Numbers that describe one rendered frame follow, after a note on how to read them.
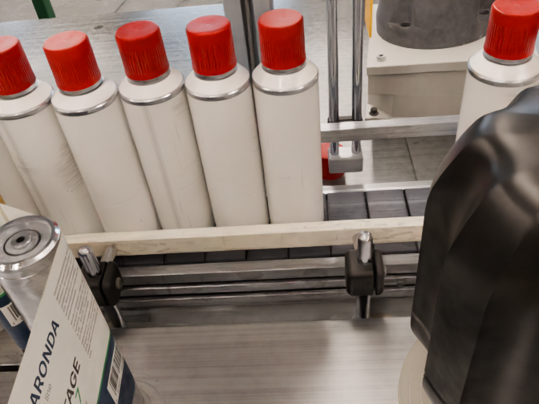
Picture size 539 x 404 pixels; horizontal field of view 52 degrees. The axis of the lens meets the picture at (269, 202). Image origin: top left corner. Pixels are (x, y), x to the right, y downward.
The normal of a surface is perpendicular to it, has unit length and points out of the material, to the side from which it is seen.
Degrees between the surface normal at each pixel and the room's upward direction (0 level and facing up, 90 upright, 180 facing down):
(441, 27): 71
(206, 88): 42
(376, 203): 0
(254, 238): 90
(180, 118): 90
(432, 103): 90
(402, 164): 0
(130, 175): 90
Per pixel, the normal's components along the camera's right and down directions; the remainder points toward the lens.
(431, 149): -0.09, -0.73
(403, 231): -0.02, 0.68
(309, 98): 0.64, 0.47
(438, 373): -0.92, 0.32
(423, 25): -0.42, 0.38
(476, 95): -0.80, 0.46
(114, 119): 0.82, 0.33
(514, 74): -0.08, -0.04
